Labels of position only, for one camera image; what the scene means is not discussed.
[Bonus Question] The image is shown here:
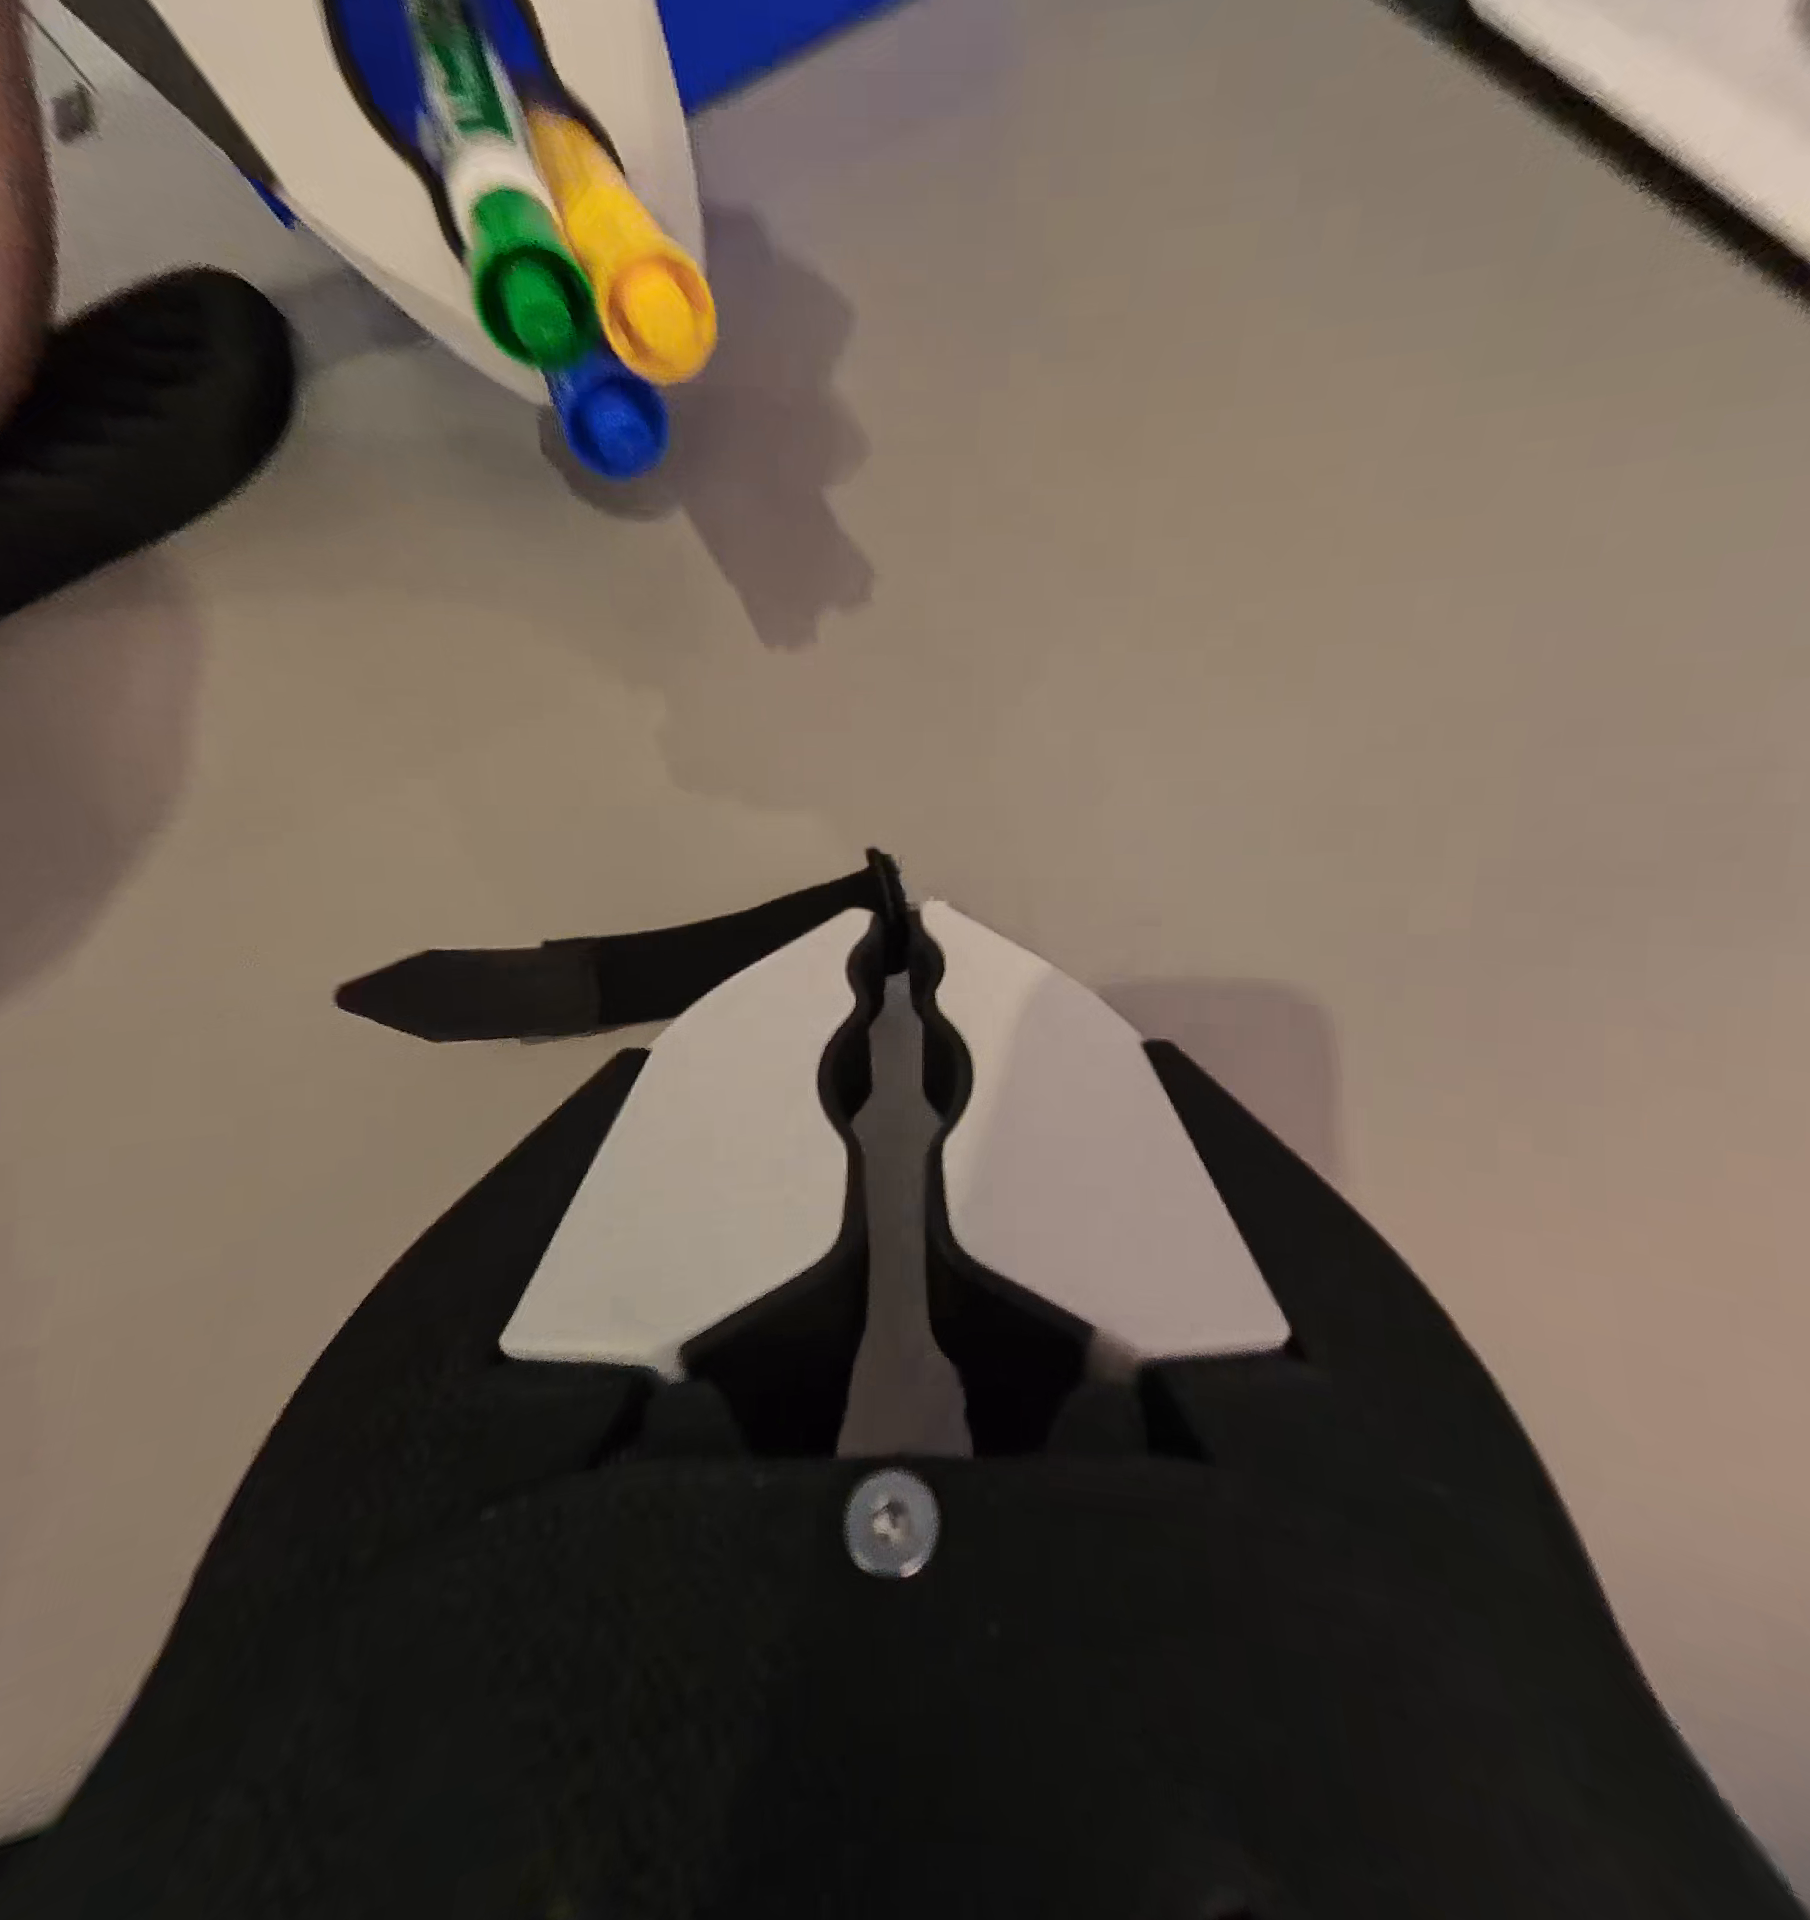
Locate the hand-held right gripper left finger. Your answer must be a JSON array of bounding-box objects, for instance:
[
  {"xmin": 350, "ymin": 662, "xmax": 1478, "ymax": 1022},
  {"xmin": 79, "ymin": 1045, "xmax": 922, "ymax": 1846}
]
[{"xmin": 498, "ymin": 906, "xmax": 885, "ymax": 1455}]

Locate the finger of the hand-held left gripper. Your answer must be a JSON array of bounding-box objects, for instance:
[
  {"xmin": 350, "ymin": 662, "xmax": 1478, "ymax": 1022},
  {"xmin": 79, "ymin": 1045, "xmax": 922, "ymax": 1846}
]
[
  {"xmin": 539, "ymin": 0, "xmax": 708, "ymax": 267},
  {"xmin": 143, "ymin": 0, "xmax": 551, "ymax": 404}
]

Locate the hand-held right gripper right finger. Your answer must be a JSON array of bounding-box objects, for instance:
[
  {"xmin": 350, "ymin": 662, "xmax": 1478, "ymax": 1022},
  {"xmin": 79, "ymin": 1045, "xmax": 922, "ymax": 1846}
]
[{"xmin": 905, "ymin": 898, "xmax": 1293, "ymax": 1455}]

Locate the yellow highlighter marker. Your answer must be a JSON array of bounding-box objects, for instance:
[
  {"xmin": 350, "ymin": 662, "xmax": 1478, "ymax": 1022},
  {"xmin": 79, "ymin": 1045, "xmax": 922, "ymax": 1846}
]
[{"xmin": 524, "ymin": 106, "xmax": 721, "ymax": 383}]

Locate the green dry erase marker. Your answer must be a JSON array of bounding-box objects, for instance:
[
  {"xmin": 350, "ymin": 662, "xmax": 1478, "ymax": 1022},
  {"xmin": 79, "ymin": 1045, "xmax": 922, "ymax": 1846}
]
[{"xmin": 409, "ymin": 0, "xmax": 595, "ymax": 368}]

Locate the black hook-and-loop strap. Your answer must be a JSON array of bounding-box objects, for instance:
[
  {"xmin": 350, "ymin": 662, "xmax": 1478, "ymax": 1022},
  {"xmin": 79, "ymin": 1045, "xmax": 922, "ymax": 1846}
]
[{"xmin": 334, "ymin": 846, "xmax": 912, "ymax": 1045}]

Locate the black elbow rest pad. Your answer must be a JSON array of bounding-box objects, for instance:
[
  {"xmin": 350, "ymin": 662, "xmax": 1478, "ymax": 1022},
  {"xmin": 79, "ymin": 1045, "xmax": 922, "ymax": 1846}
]
[{"xmin": 0, "ymin": 271, "xmax": 298, "ymax": 644}]

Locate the large blue plastic bin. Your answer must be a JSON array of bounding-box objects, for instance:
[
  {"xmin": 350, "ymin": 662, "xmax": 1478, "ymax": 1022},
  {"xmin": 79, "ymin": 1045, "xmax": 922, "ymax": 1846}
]
[{"xmin": 244, "ymin": 0, "xmax": 908, "ymax": 229}]

